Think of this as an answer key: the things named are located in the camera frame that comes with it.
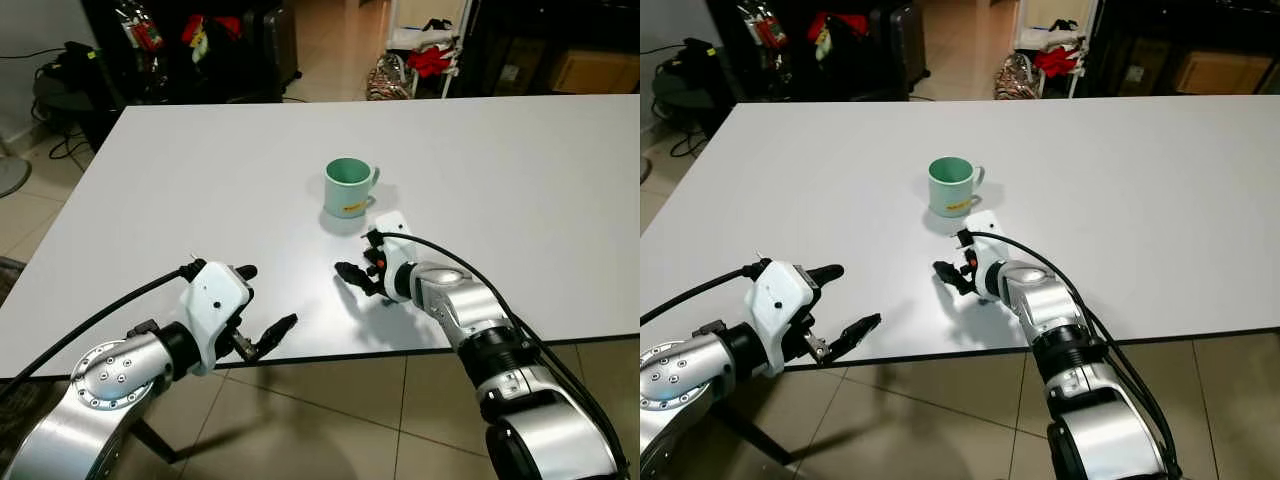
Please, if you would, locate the black floor cable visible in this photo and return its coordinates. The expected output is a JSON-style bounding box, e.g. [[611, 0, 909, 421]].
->
[[45, 125, 96, 163], [670, 125, 711, 159]]

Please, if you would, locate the round black side table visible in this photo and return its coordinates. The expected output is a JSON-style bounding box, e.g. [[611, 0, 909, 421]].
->
[[33, 78, 116, 151], [652, 72, 731, 131]]

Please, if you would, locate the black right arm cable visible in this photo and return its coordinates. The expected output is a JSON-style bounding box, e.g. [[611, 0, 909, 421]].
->
[[972, 232, 1186, 480], [378, 232, 633, 480]]

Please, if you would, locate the black bag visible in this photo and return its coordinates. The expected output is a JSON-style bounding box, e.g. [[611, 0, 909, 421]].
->
[[680, 38, 726, 81], [55, 42, 103, 86]]

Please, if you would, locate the black metal table leg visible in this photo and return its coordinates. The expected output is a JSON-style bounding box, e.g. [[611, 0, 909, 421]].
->
[[712, 400, 801, 467], [130, 418, 186, 466]]

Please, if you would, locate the green ceramic mug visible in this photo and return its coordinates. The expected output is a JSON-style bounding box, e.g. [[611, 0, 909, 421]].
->
[[927, 156, 986, 219], [323, 157, 381, 221]]

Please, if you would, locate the patterned shopping bag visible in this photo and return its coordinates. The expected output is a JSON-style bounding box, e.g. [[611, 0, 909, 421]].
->
[[366, 52, 416, 101], [995, 52, 1041, 100]]

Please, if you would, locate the black suitcase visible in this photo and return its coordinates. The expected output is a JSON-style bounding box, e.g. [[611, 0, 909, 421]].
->
[[240, 5, 301, 93], [870, 3, 931, 91]]

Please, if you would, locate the clear snack bag red print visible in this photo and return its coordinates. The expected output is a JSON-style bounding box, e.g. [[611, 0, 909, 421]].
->
[[738, 2, 789, 51], [115, 3, 164, 53]]

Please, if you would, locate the red garment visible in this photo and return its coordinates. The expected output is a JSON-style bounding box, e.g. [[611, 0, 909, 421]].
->
[[407, 45, 456, 79], [1033, 45, 1081, 79]]

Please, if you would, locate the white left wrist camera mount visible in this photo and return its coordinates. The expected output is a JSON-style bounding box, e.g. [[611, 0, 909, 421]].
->
[[745, 260, 823, 379], [178, 260, 253, 378]]

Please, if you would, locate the white rack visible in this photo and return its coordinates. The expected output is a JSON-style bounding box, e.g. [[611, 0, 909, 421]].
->
[[1012, 0, 1101, 99], [385, 0, 473, 99]]

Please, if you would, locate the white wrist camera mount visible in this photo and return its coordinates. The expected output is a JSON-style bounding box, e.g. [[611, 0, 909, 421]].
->
[[745, 260, 823, 379], [370, 210, 416, 301], [962, 210, 1006, 301], [178, 260, 253, 378]]

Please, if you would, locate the brown cardboard box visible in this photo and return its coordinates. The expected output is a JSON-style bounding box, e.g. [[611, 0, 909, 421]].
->
[[548, 48, 641, 96], [1172, 50, 1276, 96]]

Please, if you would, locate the red and yellow soft item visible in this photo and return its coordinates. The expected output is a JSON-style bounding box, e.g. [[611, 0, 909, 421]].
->
[[182, 13, 241, 61], [808, 12, 869, 59]]

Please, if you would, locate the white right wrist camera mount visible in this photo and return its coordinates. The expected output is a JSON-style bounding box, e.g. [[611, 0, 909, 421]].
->
[[962, 210, 1006, 301], [370, 210, 416, 301]]

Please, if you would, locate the black cabinet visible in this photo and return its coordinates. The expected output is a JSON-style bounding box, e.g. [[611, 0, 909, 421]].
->
[[1088, 0, 1280, 98], [470, 0, 641, 98]]

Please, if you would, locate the black shelf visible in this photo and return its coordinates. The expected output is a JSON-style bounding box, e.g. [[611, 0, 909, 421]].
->
[[705, 0, 931, 101], [82, 0, 301, 106]]

